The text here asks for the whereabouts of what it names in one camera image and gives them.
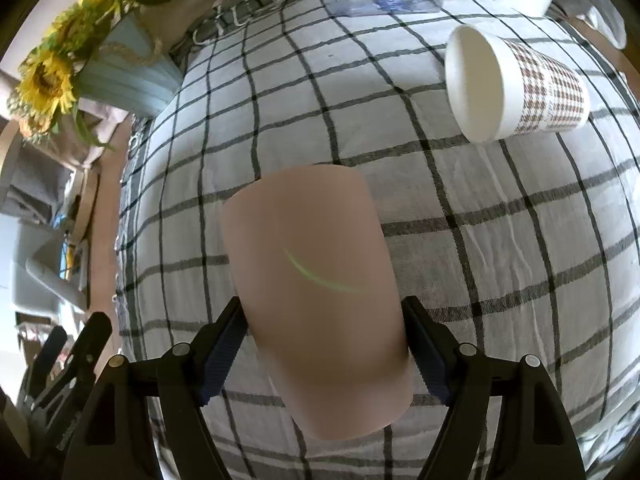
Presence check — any plaid paper cup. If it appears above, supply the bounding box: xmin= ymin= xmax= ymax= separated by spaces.
xmin=445 ymin=25 xmax=591 ymax=143

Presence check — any blue ribbed flower pot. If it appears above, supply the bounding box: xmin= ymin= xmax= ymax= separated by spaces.
xmin=75 ymin=11 xmax=183 ymax=117

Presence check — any black white checked tablecloth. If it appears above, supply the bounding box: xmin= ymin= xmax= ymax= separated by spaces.
xmin=115 ymin=0 xmax=639 ymax=479

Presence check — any yellow sunflower bouquet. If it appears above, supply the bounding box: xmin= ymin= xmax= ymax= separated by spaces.
xmin=6 ymin=0 xmax=175 ymax=148

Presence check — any pink plastic cup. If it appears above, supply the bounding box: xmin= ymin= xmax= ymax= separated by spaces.
xmin=221 ymin=165 xmax=413 ymax=440

